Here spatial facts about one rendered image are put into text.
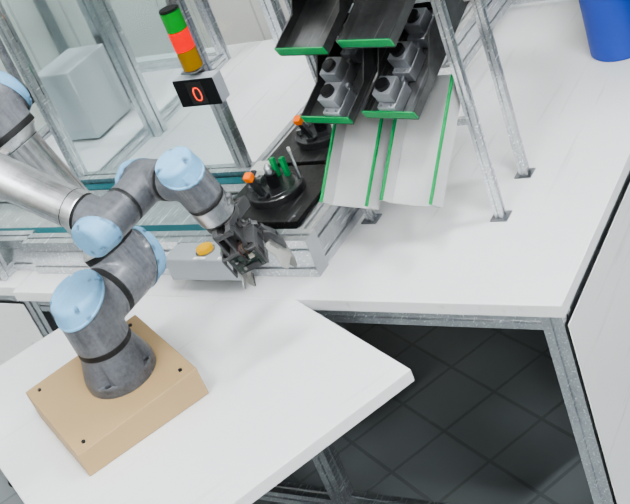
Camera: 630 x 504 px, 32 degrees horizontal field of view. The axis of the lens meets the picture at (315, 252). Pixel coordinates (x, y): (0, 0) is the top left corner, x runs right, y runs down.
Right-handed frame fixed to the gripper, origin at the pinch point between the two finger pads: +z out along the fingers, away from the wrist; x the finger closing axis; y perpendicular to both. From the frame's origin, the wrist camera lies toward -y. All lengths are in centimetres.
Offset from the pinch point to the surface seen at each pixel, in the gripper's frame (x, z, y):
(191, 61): -11, -8, -70
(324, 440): -0.8, 14.7, 31.5
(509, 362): 15, 128, -57
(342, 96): 23.5, -6.5, -31.3
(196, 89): -14, -1, -68
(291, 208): -2.1, 18.5, -36.3
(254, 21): -57, 137, -319
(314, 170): 3, 23, -51
